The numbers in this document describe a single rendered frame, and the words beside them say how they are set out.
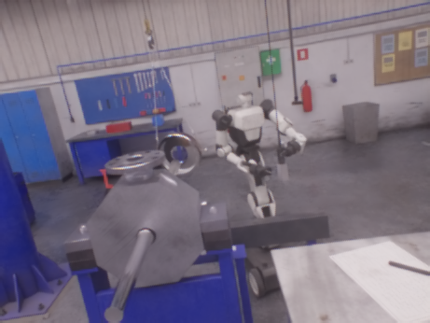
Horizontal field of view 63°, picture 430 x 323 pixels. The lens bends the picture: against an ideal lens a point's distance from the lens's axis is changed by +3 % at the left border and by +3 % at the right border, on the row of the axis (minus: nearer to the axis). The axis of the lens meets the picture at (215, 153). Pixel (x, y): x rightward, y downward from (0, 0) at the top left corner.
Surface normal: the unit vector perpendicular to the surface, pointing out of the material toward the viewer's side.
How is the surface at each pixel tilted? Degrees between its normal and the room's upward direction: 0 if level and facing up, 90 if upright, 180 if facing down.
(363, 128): 93
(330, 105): 90
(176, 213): 90
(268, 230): 90
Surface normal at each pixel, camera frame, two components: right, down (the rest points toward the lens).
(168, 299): 0.00, 0.25
